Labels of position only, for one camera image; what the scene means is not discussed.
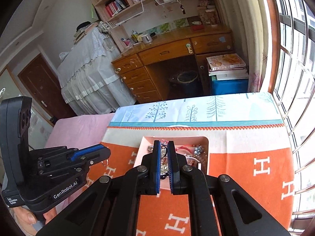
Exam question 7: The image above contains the silver rhinestone brooch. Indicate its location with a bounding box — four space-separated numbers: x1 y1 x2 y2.
160 148 169 179

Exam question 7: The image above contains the pink jewelry tray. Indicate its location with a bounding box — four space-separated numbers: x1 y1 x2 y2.
134 136 209 174

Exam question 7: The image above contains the person's left hand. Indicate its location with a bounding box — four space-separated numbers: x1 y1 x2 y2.
11 207 57 235

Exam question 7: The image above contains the pink bed cover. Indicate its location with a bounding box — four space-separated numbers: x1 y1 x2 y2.
45 113 114 149

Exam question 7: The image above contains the blue flower brooch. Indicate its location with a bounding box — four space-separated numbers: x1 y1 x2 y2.
194 145 205 156

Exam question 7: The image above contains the orange H pattern blanket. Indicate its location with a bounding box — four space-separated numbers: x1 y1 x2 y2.
87 124 294 228

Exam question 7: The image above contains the white lace cover cloth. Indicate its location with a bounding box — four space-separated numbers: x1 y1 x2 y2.
58 27 136 116

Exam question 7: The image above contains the brown wooden door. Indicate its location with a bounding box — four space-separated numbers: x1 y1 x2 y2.
18 54 76 124

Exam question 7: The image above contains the blue tree print sheet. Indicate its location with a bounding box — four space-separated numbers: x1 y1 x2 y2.
109 93 283 128

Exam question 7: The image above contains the blue storage box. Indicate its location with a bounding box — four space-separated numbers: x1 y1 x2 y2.
210 76 248 95

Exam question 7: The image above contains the dark waste bin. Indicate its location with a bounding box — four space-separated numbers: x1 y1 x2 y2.
169 70 200 97

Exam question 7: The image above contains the wooden desk with drawers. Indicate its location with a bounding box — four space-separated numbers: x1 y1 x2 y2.
112 25 234 103

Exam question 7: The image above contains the white mug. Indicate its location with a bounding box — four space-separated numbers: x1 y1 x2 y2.
142 34 153 44

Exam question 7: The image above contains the metal window grille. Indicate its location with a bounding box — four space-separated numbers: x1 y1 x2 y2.
267 0 314 235

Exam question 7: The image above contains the stack of books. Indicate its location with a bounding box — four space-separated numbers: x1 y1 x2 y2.
207 53 249 81

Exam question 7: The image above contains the wooden bookshelf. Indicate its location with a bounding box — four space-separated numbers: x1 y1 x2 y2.
78 0 213 52

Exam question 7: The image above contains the beige curtain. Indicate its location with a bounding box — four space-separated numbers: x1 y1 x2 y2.
215 0 272 92

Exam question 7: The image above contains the white wire rack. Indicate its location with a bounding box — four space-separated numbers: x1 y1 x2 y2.
105 0 206 30

